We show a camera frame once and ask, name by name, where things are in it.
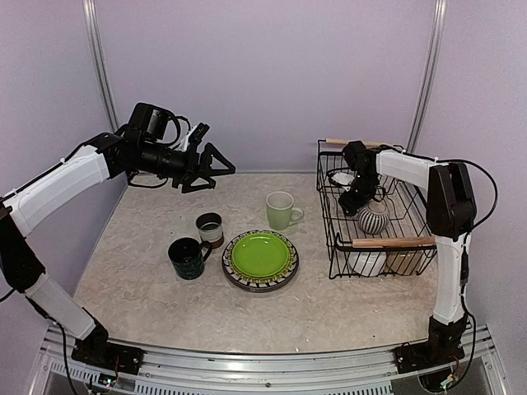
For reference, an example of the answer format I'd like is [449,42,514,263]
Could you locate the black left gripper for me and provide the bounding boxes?
[138,140,236,193]

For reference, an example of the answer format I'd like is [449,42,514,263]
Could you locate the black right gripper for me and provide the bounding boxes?
[339,171,378,215]

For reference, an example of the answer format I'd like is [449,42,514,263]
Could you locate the striped black white cup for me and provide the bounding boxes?
[357,200,389,235]

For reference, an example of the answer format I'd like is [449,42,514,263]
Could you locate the brown white small bowl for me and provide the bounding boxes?
[195,212,224,249]

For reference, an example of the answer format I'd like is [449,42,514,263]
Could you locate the light green cup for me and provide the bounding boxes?
[265,191,305,230]

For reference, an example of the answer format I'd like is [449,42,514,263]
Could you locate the dark green mug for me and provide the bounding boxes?
[168,237,212,280]

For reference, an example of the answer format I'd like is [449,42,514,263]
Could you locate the yellow green woven plate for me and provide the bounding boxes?
[226,230,293,283]

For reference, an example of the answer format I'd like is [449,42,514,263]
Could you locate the lime green plate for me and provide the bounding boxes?
[230,232,290,278]

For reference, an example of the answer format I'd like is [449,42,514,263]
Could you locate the white plate dark stripes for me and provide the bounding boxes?
[222,230,300,293]

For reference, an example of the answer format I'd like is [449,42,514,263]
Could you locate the grey reindeer plate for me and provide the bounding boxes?
[222,264,300,293]

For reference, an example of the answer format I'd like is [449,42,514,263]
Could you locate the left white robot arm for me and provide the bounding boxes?
[1,124,236,366]

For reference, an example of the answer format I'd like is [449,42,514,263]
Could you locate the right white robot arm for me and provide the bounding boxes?
[342,141,481,367]

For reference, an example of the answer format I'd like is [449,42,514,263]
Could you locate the beige cup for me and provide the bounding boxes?
[385,251,425,276]

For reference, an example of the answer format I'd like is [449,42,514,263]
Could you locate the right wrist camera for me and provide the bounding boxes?
[328,141,369,190]

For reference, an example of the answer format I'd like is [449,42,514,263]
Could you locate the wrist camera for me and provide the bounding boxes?
[328,141,369,190]
[125,103,210,152]

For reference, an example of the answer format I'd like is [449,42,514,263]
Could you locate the black wire dish rack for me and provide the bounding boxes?
[316,140,436,279]

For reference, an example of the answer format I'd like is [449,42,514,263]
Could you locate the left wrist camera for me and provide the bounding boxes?
[125,103,210,152]

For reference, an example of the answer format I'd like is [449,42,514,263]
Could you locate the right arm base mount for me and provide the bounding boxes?
[393,342,465,374]

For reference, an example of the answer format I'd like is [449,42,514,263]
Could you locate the aluminium front rail frame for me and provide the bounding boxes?
[28,324,507,395]

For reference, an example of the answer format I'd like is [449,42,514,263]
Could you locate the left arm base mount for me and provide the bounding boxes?
[72,342,144,375]

